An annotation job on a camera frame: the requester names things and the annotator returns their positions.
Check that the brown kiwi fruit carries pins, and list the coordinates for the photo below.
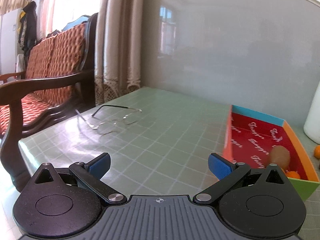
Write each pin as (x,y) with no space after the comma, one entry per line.
(281,156)

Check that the hanging dark clothes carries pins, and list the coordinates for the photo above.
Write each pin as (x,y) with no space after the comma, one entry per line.
(28,36)

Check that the orange tangerine top of pile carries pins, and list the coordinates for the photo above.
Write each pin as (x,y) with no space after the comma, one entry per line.
(316,152)

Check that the white refrigerator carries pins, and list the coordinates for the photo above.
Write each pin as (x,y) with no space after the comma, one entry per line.
(11,54)

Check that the thin metal eyeglasses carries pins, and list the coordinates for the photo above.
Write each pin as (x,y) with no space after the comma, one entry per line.
(110,124)

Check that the beige lace curtain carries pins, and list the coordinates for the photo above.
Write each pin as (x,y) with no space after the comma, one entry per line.
(117,49)

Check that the wooden sofa red cushion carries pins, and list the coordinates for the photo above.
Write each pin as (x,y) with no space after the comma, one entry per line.
(58,80)

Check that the colourful cardboard box red inside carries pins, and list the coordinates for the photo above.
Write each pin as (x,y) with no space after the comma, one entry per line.
(251,135)

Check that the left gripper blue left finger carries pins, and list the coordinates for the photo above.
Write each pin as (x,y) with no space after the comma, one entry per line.
(88,176)

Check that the orange tangerine in box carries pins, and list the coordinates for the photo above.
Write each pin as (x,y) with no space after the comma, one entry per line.
(291,174)

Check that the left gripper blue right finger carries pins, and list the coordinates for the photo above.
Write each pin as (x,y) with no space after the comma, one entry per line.
(228,174)

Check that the white thermos jug blue lid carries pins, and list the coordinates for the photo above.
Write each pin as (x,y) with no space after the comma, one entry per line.
(312,123)

